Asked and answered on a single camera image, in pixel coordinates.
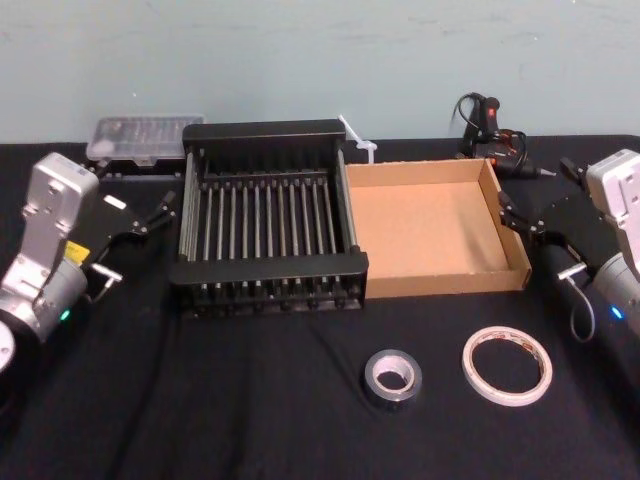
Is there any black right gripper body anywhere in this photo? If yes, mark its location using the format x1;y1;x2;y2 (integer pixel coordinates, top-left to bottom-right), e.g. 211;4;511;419
541;192;614;302

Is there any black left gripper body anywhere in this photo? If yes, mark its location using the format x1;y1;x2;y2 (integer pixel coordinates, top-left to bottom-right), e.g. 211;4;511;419
63;187;151;274

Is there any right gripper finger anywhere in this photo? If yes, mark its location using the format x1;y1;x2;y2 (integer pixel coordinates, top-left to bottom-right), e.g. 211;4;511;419
559;156;589;189
498;192;547;237

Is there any roll of white tape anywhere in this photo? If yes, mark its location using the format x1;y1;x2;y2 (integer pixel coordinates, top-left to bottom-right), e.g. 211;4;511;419
461;325;554;406

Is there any roll of silver tape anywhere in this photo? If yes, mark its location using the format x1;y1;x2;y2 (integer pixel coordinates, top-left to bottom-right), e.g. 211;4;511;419
363;348;424;413

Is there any clear plastic case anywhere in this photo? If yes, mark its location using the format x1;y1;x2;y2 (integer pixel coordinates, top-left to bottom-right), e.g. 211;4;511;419
85;113;206;164

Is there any shallow brown cardboard tray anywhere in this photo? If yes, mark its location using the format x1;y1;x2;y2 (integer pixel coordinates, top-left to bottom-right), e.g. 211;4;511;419
344;157;533;300

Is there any black rack with steel bars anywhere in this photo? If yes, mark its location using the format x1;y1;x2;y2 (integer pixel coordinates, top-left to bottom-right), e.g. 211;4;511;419
169;118;370;321

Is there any black table cloth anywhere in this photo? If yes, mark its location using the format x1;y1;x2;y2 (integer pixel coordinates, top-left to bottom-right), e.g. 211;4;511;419
0;133;640;480

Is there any black corded tool red switch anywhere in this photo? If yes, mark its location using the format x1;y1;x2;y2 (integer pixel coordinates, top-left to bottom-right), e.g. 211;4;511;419
449;92;557;179

